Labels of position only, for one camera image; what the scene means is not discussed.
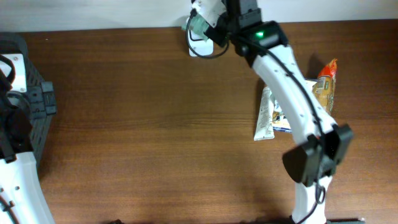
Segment dark grey plastic basket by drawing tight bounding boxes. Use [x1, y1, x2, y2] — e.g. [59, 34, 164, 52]
[1, 32, 53, 166]

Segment mint green wipes pack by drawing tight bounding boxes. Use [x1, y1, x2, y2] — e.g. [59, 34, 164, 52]
[188, 15, 209, 42]

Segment cream yellow snack bag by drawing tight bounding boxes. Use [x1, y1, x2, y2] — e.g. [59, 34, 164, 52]
[270, 93, 292, 133]

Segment orange spaghetti package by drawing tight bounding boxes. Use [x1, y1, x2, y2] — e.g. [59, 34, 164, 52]
[312, 58, 338, 114]

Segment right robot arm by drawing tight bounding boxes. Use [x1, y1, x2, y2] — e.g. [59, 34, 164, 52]
[192, 0, 353, 223]

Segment white barcode scanner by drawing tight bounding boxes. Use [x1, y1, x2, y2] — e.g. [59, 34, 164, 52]
[182, 17, 214, 56]

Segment white bamboo print tube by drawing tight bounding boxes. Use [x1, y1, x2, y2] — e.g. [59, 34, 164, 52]
[254, 86, 274, 141]

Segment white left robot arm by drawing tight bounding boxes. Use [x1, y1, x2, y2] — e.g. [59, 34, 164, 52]
[1, 73, 55, 223]

